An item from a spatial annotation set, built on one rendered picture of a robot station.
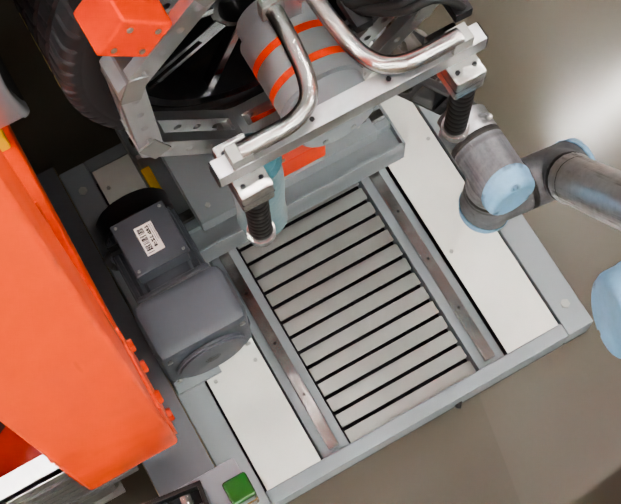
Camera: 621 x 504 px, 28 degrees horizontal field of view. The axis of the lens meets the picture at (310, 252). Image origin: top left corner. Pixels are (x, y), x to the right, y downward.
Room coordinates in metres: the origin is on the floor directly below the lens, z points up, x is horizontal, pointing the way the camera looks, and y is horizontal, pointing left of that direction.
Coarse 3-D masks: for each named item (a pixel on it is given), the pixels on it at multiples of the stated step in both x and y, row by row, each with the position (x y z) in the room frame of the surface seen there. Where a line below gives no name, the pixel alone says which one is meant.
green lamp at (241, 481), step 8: (232, 480) 0.29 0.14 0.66; (240, 480) 0.29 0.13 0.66; (248, 480) 0.29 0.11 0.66; (224, 488) 0.28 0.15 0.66; (232, 488) 0.28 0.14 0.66; (240, 488) 0.28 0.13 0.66; (248, 488) 0.28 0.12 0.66; (232, 496) 0.27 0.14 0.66; (240, 496) 0.27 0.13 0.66; (248, 496) 0.27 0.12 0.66; (256, 496) 0.27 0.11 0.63
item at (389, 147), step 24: (384, 120) 1.08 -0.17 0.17; (384, 144) 1.04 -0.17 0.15; (144, 168) 1.01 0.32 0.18; (336, 168) 0.99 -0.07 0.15; (360, 168) 0.98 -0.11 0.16; (168, 192) 0.97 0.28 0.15; (288, 192) 0.95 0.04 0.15; (312, 192) 0.93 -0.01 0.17; (336, 192) 0.96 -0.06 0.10; (192, 216) 0.90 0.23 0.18; (288, 216) 0.91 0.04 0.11; (216, 240) 0.85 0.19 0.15; (240, 240) 0.86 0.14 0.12
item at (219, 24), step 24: (216, 0) 0.97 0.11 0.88; (240, 0) 1.02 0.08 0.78; (216, 24) 0.96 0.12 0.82; (192, 48) 0.95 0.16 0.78; (216, 48) 0.98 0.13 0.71; (168, 72) 0.92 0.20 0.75; (192, 72) 0.97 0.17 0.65; (216, 72) 0.96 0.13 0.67; (240, 72) 0.98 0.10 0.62; (168, 96) 0.91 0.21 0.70; (192, 96) 0.92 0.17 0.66; (216, 96) 0.93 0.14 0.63
